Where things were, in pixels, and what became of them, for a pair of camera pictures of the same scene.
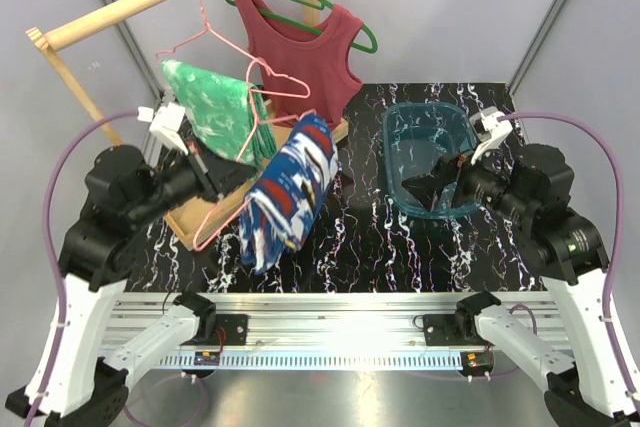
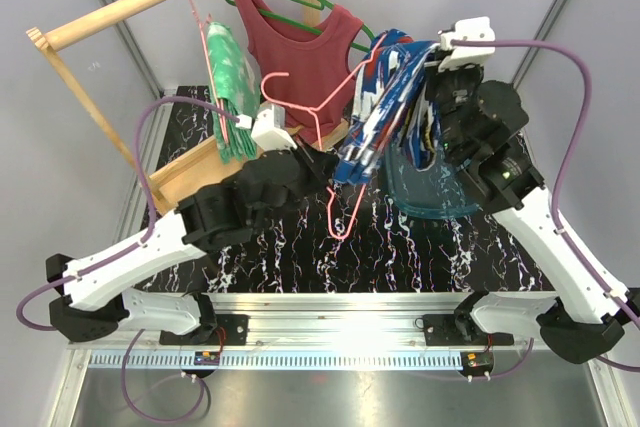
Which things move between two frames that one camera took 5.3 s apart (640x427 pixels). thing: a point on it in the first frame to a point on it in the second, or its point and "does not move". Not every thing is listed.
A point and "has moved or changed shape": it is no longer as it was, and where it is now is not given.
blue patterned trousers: (282, 208) to (393, 101)
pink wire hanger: (256, 99) to (317, 109)
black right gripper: (427, 189) to (437, 78)
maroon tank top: (304, 70) does not move
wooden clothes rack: (199, 216) does not move
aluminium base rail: (338, 330) does not move
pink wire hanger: (209, 29) to (207, 52)
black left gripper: (217, 175) to (319, 165)
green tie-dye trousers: (232, 115) has moved or changed shape
